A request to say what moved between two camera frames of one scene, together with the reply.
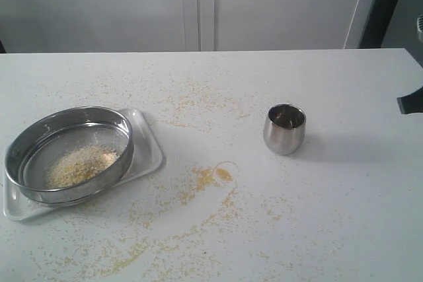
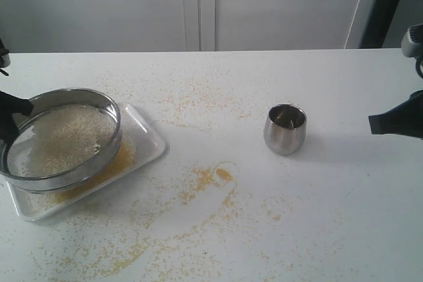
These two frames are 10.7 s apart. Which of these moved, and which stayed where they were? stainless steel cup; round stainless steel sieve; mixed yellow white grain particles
Moved: mixed yellow white grain particles; round stainless steel sieve
Stayed: stainless steel cup
